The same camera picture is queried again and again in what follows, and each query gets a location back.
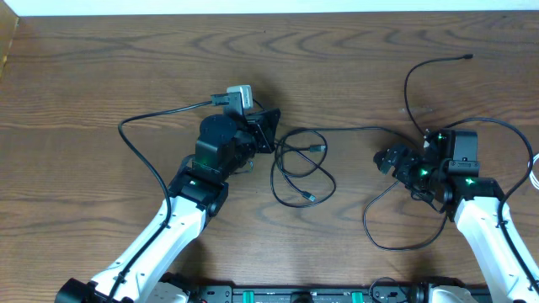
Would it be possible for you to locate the white usb cable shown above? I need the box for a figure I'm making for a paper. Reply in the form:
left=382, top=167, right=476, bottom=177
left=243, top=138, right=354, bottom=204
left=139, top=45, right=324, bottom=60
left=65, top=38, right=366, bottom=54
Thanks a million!
left=528, top=151, right=539, bottom=191

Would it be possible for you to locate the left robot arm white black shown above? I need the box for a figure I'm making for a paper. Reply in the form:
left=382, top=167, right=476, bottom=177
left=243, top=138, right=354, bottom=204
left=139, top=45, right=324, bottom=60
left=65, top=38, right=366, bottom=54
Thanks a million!
left=55, top=109, right=280, bottom=302

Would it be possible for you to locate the left camera black cable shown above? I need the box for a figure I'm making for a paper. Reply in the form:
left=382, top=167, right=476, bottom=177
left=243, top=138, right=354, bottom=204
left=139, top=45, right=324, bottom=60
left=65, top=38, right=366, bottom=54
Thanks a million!
left=103, top=93, right=231, bottom=303

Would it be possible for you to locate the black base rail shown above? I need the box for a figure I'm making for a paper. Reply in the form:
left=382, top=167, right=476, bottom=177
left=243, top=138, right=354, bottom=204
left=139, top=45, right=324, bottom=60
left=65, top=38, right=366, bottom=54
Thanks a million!
left=142, top=273, right=494, bottom=303

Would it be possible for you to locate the black usb cable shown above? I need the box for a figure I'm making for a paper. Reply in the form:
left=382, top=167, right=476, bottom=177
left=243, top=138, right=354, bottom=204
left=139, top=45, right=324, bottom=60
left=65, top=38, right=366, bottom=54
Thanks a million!
left=362, top=53, right=475, bottom=253

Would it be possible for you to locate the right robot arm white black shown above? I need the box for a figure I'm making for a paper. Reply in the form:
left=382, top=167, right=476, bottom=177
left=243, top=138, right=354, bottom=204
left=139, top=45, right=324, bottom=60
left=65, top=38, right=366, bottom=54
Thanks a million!
left=373, top=129, right=538, bottom=302

